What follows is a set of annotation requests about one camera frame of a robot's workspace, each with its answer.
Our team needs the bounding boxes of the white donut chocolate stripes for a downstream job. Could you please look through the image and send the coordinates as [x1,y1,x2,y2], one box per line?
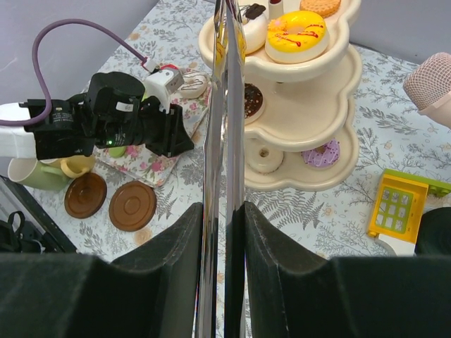
[178,71,209,99]

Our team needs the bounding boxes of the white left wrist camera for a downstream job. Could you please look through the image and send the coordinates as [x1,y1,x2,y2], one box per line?
[143,65,184,114]

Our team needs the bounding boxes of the yellow toy window block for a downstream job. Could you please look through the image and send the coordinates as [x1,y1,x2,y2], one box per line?
[367,169,450,256]

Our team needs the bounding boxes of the yellow glazed donut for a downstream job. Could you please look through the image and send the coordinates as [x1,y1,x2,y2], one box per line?
[265,11,330,64]

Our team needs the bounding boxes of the pink microphone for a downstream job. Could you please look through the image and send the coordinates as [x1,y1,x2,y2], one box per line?
[403,52,450,128]

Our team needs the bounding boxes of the orange round biscuit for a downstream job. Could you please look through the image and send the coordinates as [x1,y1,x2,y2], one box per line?
[299,0,341,18]

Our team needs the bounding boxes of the chocolate sprinkled donut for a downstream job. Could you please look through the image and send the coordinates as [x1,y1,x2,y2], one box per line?
[244,83,265,125]

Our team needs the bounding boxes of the floral tablecloth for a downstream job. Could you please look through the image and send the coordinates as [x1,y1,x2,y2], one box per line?
[31,48,450,261]

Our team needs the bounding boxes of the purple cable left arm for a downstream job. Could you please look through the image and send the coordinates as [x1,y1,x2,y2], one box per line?
[0,18,158,127]

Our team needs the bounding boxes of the brown wooden coaster near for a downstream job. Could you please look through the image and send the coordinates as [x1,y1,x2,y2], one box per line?
[64,173,107,219]

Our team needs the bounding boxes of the purple sprinkled donut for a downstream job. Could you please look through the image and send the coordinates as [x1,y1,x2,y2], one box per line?
[301,138,340,169]

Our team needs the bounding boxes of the yellow cup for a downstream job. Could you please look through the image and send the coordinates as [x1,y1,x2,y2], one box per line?
[41,155,95,179]

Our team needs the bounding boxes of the white donut with chocolate square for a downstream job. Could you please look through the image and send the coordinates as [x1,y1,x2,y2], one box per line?
[239,3,268,55]

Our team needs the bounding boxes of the metal serving tongs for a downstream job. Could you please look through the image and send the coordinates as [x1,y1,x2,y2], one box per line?
[195,1,246,337]

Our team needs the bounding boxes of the brown wooden coaster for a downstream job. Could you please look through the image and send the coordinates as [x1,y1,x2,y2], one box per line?
[109,181,156,232]
[64,173,107,219]

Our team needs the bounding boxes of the floral serving tray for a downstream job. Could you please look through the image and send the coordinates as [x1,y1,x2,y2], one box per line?
[94,79,212,189]

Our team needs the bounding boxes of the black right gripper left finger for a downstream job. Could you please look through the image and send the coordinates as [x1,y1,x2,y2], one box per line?
[1,203,203,337]

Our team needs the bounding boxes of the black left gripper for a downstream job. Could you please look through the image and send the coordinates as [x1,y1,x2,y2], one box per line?
[25,72,194,160]

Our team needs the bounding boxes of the cream three-tier dessert stand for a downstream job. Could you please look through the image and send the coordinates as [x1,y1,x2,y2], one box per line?
[197,0,364,192]

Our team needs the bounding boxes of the green cup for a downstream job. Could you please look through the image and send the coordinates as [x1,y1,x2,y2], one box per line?
[8,158,70,192]

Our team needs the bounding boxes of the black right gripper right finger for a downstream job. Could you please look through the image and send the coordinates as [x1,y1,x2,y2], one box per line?
[245,202,450,337]

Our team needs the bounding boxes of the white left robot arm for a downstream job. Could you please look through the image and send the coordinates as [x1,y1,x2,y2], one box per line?
[1,68,194,160]

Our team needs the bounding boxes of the green round biscuit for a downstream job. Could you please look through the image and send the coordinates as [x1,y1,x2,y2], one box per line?
[108,146,127,158]

